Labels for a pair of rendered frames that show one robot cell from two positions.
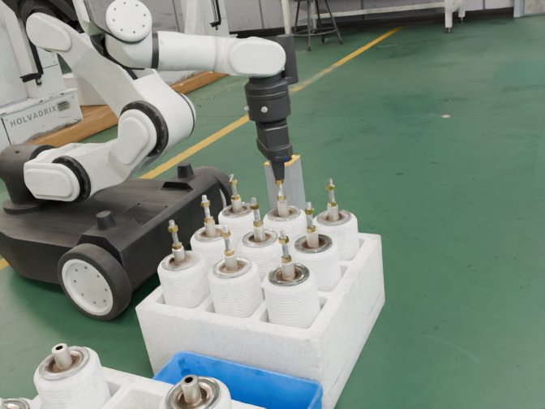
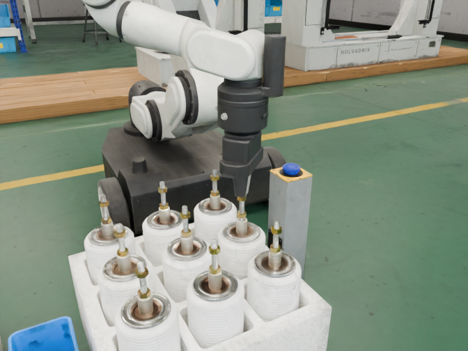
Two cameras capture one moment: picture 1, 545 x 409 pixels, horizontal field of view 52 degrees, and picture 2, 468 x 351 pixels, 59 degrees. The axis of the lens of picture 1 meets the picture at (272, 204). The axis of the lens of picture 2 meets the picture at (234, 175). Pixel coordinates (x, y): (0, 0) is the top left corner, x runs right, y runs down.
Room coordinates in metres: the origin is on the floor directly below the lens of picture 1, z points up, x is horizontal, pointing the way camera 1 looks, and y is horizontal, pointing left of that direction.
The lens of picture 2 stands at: (0.52, -0.38, 0.71)
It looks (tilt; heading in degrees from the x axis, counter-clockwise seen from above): 25 degrees down; 32
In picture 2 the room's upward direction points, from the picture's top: straight up
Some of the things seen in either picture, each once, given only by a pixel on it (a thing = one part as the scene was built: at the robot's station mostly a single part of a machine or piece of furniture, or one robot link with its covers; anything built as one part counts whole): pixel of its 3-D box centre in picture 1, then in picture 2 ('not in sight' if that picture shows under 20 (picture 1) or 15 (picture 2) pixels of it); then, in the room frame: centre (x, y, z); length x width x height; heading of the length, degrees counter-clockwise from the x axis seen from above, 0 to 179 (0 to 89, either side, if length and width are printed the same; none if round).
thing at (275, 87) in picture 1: (268, 66); (251, 68); (1.13, -0.03, 0.57); 0.11 x 0.11 x 0.11; 15
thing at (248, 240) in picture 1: (259, 238); (186, 248); (1.02, 0.04, 0.25); 0.08 x 0.08 x 0.01
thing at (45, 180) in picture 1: (73, 170); (165, 114); (1.58, 0.57, 0.28); 0.21 x 0.20 x 0.13; 60
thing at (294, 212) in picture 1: (283, 213); (241, 232); (1.12, -0.02, 0.25); 0.08 x 0.08 x 0.01
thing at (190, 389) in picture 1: (190, 389); not in sight; (0.58, 0.14, 0.26); 0.02 x 0.02 x 0.03
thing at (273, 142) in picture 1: (270, 124); (241, 134); (1.12, -0.02, 0.46); 0.13 x 0.10 x 0.12; 12
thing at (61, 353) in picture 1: (62, 356); not in sight; (0.70, 0.35, 0.26); 0.02 x 0.02 x 0.03
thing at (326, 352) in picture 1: (270, 304); (191, 313); (1.02, 0.04, 0.09); 0.39 x 0.39 x 0.18; 61
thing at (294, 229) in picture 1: (289, 250); (241, 268); (1.12, -0.02, 0.16); 0.10 x 0.10 x 0.18
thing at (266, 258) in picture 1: (266, 276); (189, 287); (1.02, 0.04, 0.16); 0.10 x 0.10 x 0.18
